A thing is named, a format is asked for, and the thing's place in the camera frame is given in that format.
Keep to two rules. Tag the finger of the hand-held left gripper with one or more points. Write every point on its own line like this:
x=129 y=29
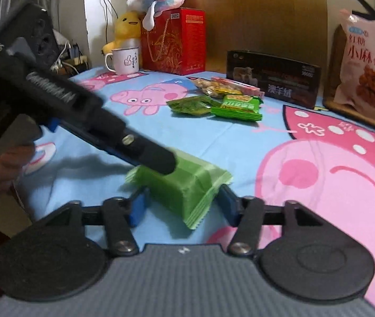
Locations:
x=147 y=158
x=52 y=124

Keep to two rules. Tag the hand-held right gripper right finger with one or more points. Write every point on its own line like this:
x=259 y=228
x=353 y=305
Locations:
x=230 y=206

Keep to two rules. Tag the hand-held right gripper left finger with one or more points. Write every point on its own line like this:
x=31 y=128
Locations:
x=138 y=208

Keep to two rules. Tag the light green snack packet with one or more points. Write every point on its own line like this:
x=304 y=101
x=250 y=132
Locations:
x=187 y=191

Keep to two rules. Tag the dark green snack packet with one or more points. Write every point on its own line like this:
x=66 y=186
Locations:
x=190 y=105

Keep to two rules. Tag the clear bag of peanuts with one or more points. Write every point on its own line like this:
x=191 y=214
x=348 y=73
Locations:
x=204 y=86

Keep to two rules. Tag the bright green yellow-label snack packet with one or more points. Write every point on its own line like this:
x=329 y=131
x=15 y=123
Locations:
x=237 y=107

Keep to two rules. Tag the yellow snack packet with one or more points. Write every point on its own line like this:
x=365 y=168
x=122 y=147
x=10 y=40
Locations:
x=228 y=90

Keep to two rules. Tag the pink slim snack box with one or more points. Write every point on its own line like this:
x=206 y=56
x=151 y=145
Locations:
x=250 y=89

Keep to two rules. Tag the black cardboard box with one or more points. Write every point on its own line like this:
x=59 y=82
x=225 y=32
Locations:
x=273 y=82

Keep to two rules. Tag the beige power strip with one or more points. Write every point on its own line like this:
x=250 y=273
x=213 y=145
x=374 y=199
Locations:
x=75 y=61

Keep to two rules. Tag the cartoon printed bed sheet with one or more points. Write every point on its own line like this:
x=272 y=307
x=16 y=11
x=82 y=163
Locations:
x=227 y=145

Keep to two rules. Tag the white enamel mug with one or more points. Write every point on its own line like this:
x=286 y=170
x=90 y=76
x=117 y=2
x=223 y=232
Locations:
x=124 y=61

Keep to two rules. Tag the red gift box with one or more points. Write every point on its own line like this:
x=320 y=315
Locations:
x=177 y=46

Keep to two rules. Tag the yellow duck plush toy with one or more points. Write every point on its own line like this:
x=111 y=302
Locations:
x=128 y=26

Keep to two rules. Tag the pink fried dough snack bag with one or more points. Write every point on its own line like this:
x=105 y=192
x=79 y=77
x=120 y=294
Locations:
x=368 y=72

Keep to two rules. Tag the wood grain wall panel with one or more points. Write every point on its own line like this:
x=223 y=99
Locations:
x=256 y=16

